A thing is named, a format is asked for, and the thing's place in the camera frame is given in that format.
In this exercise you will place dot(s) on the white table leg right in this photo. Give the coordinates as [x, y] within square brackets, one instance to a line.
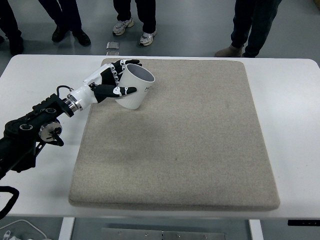
[255, 229]

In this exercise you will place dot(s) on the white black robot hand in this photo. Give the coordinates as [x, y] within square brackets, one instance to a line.
[101, 84]

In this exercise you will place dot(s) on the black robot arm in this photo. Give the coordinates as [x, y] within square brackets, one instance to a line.
[25, 137]

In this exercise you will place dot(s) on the person at left edge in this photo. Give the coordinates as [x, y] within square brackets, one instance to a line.
[9, 26]

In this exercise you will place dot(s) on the person in tan boots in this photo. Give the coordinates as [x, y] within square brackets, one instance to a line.
[252, 23]

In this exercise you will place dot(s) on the person in black shoes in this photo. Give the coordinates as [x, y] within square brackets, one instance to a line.
[65, 14]

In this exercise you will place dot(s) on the beige felt mat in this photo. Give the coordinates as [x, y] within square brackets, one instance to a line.
[195, 143]

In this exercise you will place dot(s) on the white table leg left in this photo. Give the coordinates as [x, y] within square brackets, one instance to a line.
[66, 229]

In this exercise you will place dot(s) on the white table leg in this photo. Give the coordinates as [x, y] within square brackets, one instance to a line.
[66, 229]
[255, 229]

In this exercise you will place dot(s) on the black table control panel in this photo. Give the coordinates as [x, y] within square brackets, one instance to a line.
[304, 222]

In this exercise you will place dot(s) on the silver floor socket cover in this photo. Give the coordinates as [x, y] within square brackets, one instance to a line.
[112, 48]

